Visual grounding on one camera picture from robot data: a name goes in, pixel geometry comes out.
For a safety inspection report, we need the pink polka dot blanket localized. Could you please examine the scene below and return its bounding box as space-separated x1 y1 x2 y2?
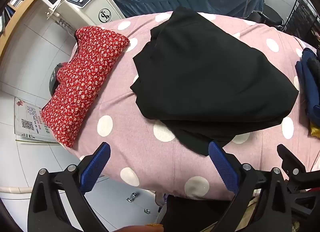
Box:
65 12 320 201

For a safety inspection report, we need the black wire rack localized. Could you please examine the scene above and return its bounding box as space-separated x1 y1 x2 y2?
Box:
281 0 320 47

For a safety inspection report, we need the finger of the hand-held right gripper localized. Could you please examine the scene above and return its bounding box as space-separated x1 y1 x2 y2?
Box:
277 144 307 188

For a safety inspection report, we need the black round stool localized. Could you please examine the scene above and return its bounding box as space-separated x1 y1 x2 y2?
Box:
257 5 284 27

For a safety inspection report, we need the red floral garment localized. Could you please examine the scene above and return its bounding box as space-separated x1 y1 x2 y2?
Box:
41 26 130 148

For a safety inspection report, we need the black garment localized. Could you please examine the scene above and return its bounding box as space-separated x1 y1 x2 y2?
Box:
130 6 300 157

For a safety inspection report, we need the navy blue garment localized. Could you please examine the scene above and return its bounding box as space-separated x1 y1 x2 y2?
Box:
295 47 320 127

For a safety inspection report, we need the white box with metal latches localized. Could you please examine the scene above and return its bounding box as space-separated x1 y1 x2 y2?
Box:
82 176 160 226

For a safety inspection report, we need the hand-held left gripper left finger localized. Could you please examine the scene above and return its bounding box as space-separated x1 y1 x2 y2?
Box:
27 142 112 232

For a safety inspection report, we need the wooden shelf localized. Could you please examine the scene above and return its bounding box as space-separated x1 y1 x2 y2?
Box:
0 0 63 57

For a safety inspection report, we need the printed leaflet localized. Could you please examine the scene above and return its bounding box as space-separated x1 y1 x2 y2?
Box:
14 97 59 144

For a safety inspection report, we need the yellow cloth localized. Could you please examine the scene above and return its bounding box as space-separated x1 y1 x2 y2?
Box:
310 121 320 138

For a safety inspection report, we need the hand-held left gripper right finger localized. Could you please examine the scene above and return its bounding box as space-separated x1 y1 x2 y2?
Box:
208 141 293 232

